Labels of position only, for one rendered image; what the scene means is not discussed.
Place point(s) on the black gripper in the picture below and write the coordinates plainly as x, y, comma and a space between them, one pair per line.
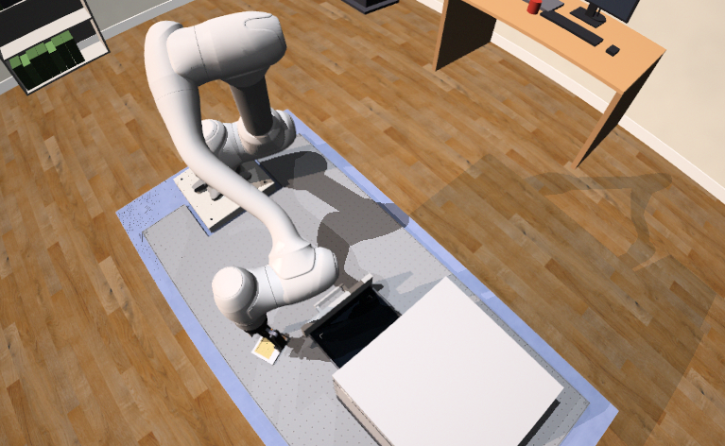
265, 331

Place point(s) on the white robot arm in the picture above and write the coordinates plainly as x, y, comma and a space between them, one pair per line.
237, 48

